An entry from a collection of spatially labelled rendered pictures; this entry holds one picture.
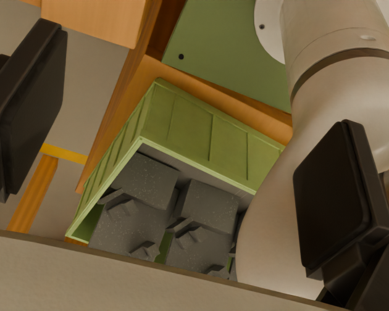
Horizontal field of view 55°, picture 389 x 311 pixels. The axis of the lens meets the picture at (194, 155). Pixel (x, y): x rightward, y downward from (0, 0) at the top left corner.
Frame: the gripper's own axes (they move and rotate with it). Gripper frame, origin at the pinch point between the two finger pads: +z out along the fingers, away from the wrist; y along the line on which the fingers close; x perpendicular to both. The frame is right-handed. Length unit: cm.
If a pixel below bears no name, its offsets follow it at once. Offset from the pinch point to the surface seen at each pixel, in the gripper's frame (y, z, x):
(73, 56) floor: -36, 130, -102
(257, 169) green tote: 23, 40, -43
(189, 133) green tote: 8, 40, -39
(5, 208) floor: -73, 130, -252
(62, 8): -15.9, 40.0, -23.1
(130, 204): 2, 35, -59
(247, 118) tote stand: 20, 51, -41
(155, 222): 9, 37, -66
